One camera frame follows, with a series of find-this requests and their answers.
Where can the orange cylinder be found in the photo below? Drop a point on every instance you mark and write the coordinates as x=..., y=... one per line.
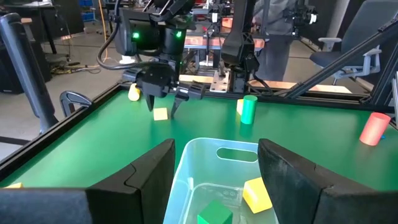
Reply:
x=374, y=129

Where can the person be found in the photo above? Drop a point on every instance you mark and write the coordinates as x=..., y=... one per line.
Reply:
x=273, y=46

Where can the black frame strut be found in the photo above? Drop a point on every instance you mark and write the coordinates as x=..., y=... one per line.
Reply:
x=384, y=84
x=342, y=60

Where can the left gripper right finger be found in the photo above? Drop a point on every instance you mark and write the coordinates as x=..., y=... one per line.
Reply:
x=295, y=193

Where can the yellow cylinder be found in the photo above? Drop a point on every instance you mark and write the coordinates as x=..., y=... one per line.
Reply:
x=133, y=93
x=14, y=185

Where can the black desk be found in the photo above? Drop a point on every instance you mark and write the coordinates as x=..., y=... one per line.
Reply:
x=70, y=18

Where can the small yellow cube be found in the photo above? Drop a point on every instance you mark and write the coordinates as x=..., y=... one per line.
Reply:
x=160, y=114

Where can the metal table clamp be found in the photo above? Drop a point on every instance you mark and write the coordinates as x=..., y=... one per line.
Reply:
x=65, y=101

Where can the grey office chair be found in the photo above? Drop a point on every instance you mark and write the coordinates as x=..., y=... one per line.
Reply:
x=357, y=31

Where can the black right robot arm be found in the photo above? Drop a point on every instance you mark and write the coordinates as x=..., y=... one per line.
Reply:
x=241, y=46

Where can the green cube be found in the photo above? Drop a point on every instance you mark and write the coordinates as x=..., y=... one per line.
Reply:
x=214, y=214

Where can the green table mat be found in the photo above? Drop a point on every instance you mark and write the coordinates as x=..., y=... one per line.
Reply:
x=93, y=149

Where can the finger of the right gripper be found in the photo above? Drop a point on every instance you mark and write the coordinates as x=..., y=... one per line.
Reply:
x=176, y=105
x=150, y=101

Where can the black table frame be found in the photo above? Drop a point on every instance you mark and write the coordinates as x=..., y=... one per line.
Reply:
x=46, y=138

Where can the orange tray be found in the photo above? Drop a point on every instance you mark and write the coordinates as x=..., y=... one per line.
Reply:
x=227, y=22

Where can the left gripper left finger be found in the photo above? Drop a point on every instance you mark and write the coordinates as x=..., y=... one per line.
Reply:
x=133, y=199

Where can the metal mounting plate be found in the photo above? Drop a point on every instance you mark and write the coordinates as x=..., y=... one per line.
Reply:
x=219, y=81

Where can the black floor stand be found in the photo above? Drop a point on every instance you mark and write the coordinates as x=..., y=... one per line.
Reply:
x=28, y=71

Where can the wooden workbench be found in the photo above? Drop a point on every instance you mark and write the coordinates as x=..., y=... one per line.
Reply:
x=199, y=42

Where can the green cylinder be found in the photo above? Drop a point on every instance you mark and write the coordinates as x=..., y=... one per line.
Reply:
x=249, y=110

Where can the clear plastic bin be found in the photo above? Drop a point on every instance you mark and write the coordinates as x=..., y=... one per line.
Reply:
x=202, y=168

